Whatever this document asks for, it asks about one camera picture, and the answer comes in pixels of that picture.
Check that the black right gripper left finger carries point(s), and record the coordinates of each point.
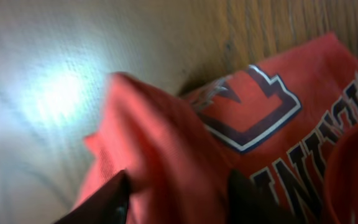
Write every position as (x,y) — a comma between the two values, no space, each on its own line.
(108,205)

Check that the red t-shirt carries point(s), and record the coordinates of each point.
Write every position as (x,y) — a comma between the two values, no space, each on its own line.
(289,124)

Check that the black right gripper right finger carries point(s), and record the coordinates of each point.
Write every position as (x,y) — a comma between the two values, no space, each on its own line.
(247,205)

